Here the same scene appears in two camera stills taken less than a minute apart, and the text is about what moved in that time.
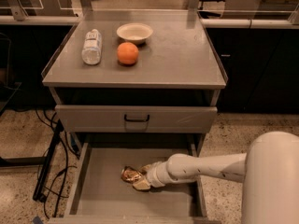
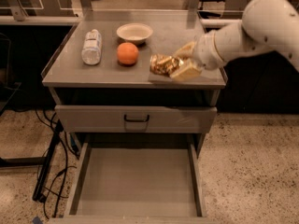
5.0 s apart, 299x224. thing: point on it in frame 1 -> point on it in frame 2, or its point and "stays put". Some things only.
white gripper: [154, 175] -> [206, 53]
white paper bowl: [135, 33] stays put
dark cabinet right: [262, 67] stays put
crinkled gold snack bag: [130, 175] -> [164, 64]
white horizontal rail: [205, 22] stays put
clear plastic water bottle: [92, 48] stays put
